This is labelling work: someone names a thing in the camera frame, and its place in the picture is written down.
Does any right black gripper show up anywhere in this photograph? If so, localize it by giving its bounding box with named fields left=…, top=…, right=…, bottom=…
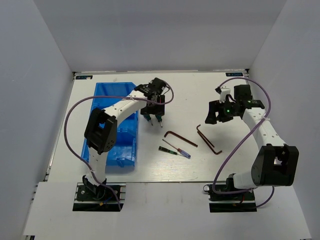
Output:
left=205, top=98, right=239, bottom=125

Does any long brown hex key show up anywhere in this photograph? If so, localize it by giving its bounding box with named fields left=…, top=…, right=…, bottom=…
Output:
left=164, top=130, right=198, bottom=148

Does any teal handled small screwdriver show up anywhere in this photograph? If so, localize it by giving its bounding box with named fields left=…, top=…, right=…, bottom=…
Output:
left=143, top=114, right=153, bottom=125

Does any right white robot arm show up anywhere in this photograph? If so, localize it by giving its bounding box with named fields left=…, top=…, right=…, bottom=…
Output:
left=205, top=84, right=299, bottom=200

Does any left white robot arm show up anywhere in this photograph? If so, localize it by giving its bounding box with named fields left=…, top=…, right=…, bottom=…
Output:
left=82, top=77, right=170, bottom=200

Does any brown hex key upper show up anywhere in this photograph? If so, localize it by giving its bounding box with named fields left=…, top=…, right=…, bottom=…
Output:
left=196, top=124, right=215, bottom=148

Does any right table logo sticker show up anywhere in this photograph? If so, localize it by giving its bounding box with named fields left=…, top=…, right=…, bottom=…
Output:
left=225, top=72, right=244, bottom=78

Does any table logo sticker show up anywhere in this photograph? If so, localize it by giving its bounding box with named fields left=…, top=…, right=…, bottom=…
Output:
left=75, top=75, right=93, bottom=80
left=225, top=72, right=244, bottom=78

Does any brown hex key lower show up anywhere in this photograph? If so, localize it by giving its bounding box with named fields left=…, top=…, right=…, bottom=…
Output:
left=198, top=134, right=223, bottom=155

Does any left table logo sticker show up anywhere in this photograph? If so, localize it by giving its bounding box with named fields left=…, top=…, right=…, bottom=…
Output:
left=75, top=75, right=93, bottom=80

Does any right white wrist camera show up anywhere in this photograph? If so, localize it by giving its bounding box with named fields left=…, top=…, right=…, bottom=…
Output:
left=215, top=86, right=231, bottom=103

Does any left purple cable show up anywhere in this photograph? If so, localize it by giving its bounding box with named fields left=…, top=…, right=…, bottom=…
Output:
left=64, top=81, right=175, bottom=211

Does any purple cable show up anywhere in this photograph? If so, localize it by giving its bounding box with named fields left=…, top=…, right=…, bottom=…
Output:
left=64, top=81, right=175, bottom=211
left=212, top=76, right=275, bottom=209

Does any black green handled screwdriver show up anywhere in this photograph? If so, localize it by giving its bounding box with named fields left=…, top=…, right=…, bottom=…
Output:
left=158, top=146, right=178, bottom=155

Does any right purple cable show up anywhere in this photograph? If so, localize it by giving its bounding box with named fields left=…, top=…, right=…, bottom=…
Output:
left=212, top=76, right=275, bottom=209

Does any red blue handled screwdriver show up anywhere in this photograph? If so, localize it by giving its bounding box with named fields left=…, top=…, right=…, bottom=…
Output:
left=162, top=139, right=191, bottom=159

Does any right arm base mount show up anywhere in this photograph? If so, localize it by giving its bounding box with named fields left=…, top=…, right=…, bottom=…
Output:
left=202, top=183, right=256, bottom=203

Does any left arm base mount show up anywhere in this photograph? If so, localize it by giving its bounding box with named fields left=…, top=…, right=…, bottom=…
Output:
left=74, top=175, right=126, bottom=204

